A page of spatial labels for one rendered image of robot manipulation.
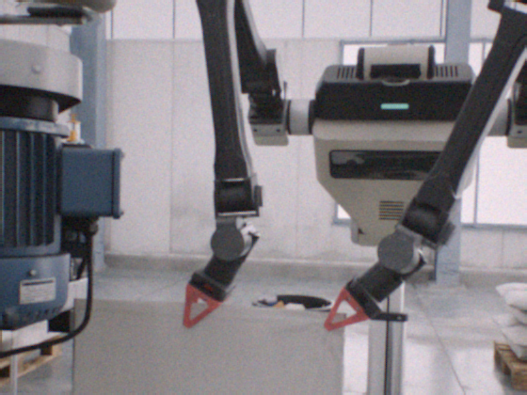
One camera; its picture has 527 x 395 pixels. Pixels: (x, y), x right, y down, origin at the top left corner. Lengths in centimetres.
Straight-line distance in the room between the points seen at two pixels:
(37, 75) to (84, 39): 934
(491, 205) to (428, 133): 778
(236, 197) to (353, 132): 48
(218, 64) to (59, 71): 30
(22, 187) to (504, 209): 867
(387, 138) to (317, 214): 770
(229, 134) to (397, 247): 33
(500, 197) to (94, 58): 640
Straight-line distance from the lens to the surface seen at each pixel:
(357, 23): 940
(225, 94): 100
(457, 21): 898
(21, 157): 78
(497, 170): 920
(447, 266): 870
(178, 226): 953
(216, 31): 100
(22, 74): 76
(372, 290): 101
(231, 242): 95
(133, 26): 1013
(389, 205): 151
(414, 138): 139
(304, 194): 909
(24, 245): 78
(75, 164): 79
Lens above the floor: 125
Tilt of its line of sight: 3 degrees down
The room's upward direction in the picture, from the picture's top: 2 degrees clockwise
